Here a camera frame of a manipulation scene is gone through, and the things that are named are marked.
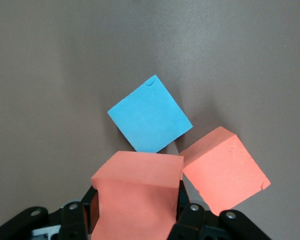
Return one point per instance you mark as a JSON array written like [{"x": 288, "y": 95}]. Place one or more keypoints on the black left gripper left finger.
[{"x": 72, "y": 220}]

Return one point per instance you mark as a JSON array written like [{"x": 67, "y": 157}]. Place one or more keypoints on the blue foam cube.
[{"x": 150, "y": 117}]

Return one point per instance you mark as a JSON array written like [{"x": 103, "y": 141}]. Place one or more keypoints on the orange foam cube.
[
  {"x": 222, "y": 172},
  {"x": 137, "y": 195}
]

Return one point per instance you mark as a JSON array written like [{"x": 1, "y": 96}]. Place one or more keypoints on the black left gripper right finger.
[{"x": 192, "y": 225}]

